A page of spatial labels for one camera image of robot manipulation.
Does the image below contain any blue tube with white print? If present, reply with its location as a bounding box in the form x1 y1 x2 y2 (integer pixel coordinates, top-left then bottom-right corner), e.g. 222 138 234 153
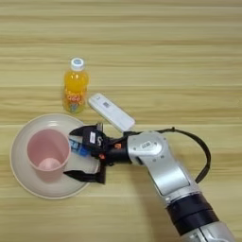
68 138 92 158

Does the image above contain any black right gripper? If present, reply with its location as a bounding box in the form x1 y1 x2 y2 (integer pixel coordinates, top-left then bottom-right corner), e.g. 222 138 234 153
62 125 132 185

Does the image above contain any white rectangular remote device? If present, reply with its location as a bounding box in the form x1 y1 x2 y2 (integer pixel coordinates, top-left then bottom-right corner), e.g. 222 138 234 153
87 92 137 133

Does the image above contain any orange juice bottle white cap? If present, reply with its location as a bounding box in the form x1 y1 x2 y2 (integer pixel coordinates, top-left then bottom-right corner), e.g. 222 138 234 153
61 57 91 114

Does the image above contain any black box with white label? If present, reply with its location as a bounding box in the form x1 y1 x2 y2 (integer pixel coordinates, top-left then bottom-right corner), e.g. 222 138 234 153
80 123 110 155

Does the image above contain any pink plastic cup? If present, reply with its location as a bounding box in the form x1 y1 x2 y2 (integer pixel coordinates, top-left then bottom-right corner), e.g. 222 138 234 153
26 128 72 183

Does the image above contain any beige round plate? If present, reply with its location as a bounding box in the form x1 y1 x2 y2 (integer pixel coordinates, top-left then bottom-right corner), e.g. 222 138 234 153
9 112 100 200

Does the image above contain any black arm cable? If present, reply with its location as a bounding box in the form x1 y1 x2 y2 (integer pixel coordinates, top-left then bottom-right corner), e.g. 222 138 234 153
122 126 213 185

